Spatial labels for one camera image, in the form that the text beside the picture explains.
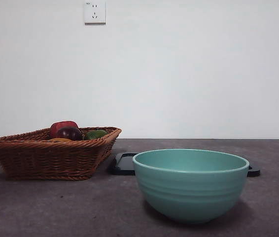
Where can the dark red plum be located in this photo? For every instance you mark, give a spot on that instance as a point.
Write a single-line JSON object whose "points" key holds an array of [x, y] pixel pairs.
{"points": [[68, 133]]}

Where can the green avocado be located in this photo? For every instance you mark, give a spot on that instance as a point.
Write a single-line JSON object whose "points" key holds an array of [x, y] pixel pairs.
{"points": [[95, 134]]}

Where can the teal ribbed bowl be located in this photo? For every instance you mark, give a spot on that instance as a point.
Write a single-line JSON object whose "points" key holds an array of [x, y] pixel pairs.
{"points": [[191, 195]]}

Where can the brown wicker basket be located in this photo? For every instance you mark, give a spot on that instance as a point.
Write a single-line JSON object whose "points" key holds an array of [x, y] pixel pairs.
{"points": [[48, 160]]}

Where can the red apple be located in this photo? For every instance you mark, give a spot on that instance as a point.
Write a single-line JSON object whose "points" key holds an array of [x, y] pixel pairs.
{"points": [[63, 124]]}

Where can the yellow-orange oval fruit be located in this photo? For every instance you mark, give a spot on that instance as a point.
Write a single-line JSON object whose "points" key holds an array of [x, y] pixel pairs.
{"points": [[59, 140]]}

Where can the white wall socket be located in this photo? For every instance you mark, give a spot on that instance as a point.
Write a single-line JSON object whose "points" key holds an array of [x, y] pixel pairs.
{"points": [[94, 12]]}

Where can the dark green rectangular tray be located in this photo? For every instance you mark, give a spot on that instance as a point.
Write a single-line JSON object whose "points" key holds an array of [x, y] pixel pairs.
{"points": [[121, 165]]}

